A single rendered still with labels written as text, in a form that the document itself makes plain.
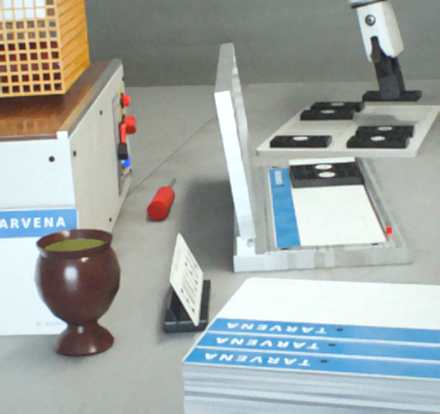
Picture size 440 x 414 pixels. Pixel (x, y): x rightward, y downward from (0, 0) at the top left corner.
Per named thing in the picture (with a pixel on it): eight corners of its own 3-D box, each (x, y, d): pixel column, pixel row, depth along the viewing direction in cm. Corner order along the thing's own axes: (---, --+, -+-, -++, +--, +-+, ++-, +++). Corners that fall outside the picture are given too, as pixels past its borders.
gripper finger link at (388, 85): (388, 62, 194) (397, 100, 195) (391, 59, 197) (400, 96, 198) (370, 66, 195) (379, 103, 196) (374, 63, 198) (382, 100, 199)
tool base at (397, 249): (412, 263, 131) (412, 233, 130) (234, 272, 132) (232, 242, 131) (370, 173, 174) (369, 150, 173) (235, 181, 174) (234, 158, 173)
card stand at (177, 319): (208, 331, 114) (206, 305, 114) (163, 333, 114) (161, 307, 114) (211, 289, 127) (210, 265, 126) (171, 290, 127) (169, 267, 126)
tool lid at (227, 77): (229, 90, 126) (213, 93, 126) (259, 250, 131) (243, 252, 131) (232, 42, 169) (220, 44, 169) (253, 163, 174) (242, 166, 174)
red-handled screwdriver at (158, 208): (167, 221, 155) (166, 201, 154) (147, 222, 155) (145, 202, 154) (184, 188, 172) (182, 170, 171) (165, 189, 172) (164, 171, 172)
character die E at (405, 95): (417, 101, 197) (417, 94, 197) (362, 101, 201) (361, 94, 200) (421, 96, 202) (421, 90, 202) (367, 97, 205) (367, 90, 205)
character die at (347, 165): (358, 176, 164) (358, 168, 164) (290, 180, 164) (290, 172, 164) (355, 168, 169) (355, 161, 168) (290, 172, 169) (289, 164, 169)
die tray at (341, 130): (416, 157, 183) (416, 151, 182) (254, 155, 190) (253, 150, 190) (442, 110, 219) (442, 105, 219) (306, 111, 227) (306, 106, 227)
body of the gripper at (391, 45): (385, -8, 192) (400, 57, 194) (396, -13, 201) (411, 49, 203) (343, 3, 195) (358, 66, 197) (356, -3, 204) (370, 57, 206)
